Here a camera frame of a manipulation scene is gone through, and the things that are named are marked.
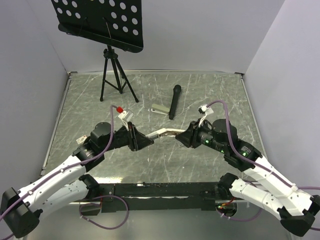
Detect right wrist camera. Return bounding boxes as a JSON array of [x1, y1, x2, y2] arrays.
[[198, 104, 214, 119]]

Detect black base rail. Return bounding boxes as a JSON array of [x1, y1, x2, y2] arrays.
[[79, 181, 248, 214]]

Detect black microphone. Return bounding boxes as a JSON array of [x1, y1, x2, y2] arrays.
[[168, 84, 182, 120]]

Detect black perforated music stand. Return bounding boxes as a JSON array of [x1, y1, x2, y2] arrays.
[[51, 0, 144, 94]]

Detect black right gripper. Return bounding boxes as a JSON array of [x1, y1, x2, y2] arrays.
[[175, 117, 227, 154]]

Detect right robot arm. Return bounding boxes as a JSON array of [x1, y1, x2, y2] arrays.
[[175, 119, 320, 237]]

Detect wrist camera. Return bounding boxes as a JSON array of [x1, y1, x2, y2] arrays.
[[116, 106, 134, 126], [198, 104, 214, 119]]

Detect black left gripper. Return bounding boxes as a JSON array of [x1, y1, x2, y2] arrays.
[[101, 121, 154, 152]]

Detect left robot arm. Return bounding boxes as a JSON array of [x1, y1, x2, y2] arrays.
[[0, 122, 154, 238]]

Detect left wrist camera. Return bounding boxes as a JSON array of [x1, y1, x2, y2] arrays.
[[116, 106, 134, 126]]

